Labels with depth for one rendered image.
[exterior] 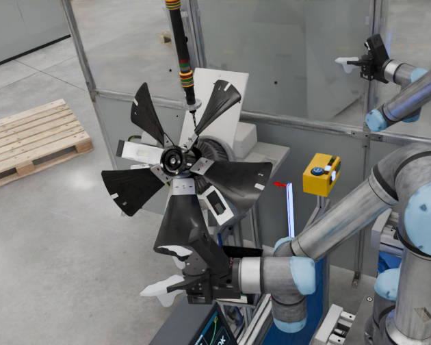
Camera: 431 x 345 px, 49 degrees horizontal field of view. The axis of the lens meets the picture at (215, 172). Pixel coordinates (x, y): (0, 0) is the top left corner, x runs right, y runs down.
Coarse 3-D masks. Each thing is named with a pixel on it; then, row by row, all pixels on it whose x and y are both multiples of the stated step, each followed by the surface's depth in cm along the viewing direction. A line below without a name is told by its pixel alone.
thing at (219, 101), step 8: (224, 80) 181; (216, 88) 184; (224, 88) 178; (232, 88) 174; (216, 96) 180; (224, 96) 175; (232, 96) 172; (240, 96) 169; (208, 104) 185; (216, 104) 176; (224, 104) 172; (232, 104) 169; (208, 112) 178; (216, 112) 174; (200, 120) 183; (208, 120) 175; (200, 128) 177
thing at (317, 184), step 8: (312, 160) 191; (320, 160) 191; (328, 160) 190; (336, 160) 189; (312, 168) 187; (304, 176) 185; (312, 176) 183; (320, 176) 182; (328, 176) 182; (336, 176) 191; (304, 184) 187; (312, 184) 185; (320, 184) 183; (328, 184) 184; (312, 192) 188; (320, 192) 186; (328, 192) 186
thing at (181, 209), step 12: (168, 204) 179; (180, 204) 179; (192, 204) 181; (168, 216) 178; (180, 216) 179; (192, 216) 180; (168, 228) 178; (180, 228) 178; (192, 228) 179; (204, 228) 181; (156, 240) 178; (168, 240) 177; (180, 240) 178; (156, 252) 178
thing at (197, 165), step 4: (200, 160) 181; (204, 160) 181; (208, 160) 181; (196, 164) 179; (204, 164) 179; (208, 164) 179; (192, 168) 177; (196, 168) 177; (200, 168) 177; (204, 168) 177; (196, 172) 175; (200, 172) 175; (204, 172) 175
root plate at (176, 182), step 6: (174, 180) 181; (180, 180) 181; (186, 180) 182; (192, 180) 183; (174, 186) 180; (180, 186) 181; (186, 186) 182; (192, 186) 183; (174, 192) 180; (180, 192) 181; (186, 192) 182; (192, 192) 183
